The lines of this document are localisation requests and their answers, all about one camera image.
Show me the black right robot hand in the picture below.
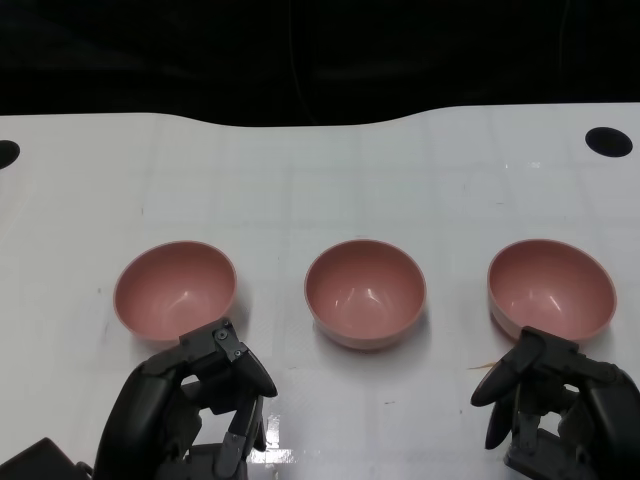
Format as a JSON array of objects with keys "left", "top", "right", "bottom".
[{"left": 470, "top": 325, "right": 640, "bottom": 480}]

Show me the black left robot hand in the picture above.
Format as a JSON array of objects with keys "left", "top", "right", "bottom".
[{"left": 93, "top": 317, "right": 279, "bottom": 480}]

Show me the pink plastic bowl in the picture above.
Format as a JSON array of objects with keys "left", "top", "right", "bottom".
[
  {"left": 487, "top": 239, "right": 618, "bottom": 344},
  {"left": 303, "top": 239, "right": 428, "bottom": 350},
  {"left": 112, "top": 240, "right": 238, "bottom": 343}
]

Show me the black round table grommet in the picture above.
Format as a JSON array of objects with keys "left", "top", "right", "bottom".
[
  {"left": 0, "top": 140, "right": 21, "bottom": 170},
  {"left": 584, "top": 126, "right": 634, "bottom": 159}
]

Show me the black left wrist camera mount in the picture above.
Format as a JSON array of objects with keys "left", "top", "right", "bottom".
[{"left": 0, "top": 437, "right": 94, "bottom": 480}]

